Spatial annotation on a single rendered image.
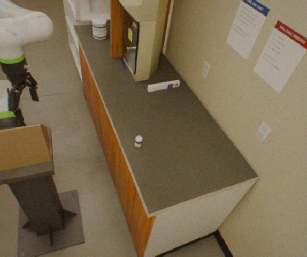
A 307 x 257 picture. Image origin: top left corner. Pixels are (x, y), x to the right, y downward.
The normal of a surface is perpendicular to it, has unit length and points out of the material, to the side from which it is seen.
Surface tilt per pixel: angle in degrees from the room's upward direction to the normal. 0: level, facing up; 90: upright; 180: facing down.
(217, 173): 0
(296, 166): 90
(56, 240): 0
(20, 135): 90
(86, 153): 0
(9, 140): 90
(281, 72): 90
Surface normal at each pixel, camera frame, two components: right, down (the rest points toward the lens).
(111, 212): 0.12, -0.68
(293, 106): -0.92, 0.20
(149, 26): 0.38, 0.70
